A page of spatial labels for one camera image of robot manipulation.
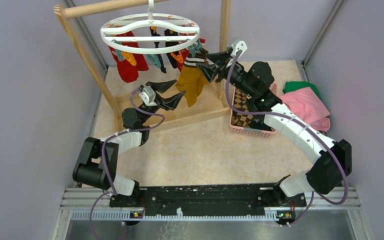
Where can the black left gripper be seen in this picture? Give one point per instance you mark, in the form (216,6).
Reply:
(169,103)

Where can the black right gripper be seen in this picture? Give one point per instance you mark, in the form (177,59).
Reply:
(212,70)

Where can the red bear sock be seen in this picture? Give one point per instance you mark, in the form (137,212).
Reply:
(129,64)

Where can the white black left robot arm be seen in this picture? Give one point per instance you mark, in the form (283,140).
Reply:
(96,165)

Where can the pink folded cloth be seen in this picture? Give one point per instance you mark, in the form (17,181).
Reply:
(306,105)

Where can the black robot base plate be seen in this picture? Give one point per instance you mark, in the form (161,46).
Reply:
(222,200)

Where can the green folded cloth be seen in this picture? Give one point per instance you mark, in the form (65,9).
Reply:
(292,86)

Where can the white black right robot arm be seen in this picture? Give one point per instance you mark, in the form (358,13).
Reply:
(331,159)

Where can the wooden hanger stand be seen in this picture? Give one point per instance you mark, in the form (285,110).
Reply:
(212,106)

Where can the white round clip hanger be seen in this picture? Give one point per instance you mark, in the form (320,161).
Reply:
(150,33)

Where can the navy blue sock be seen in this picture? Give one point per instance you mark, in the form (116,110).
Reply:
(260,125)

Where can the pink perforated plastic basket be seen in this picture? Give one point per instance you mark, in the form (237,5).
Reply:
(247,124)

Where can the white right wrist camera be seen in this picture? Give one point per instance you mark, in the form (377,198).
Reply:
(237,47)

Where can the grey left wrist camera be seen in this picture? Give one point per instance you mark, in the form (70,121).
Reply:
(148,96)

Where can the mustard sock striped cuff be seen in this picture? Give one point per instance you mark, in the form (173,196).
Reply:
(191,79)

